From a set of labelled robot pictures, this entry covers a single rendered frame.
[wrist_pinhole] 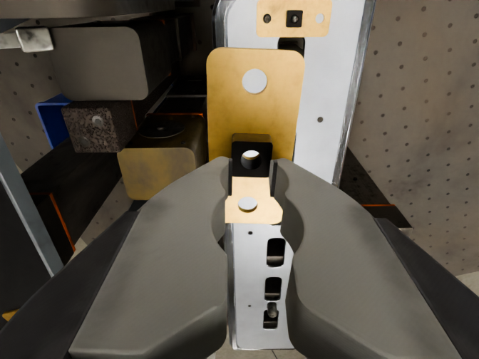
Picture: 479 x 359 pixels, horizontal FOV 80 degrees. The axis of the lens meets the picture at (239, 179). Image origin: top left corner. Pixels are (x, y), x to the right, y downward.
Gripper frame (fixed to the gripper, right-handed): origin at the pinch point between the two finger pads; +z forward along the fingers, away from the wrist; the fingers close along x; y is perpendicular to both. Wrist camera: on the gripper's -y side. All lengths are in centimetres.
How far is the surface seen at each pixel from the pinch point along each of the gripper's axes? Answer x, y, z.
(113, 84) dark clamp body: -13.3, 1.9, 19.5
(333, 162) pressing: 13.7, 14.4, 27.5
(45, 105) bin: -41, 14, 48
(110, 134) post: -13.8, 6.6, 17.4
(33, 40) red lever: -19.2, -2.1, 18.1
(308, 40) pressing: 7.4, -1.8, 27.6
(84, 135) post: -16.5, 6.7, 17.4
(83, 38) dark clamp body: -15.3, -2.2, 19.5
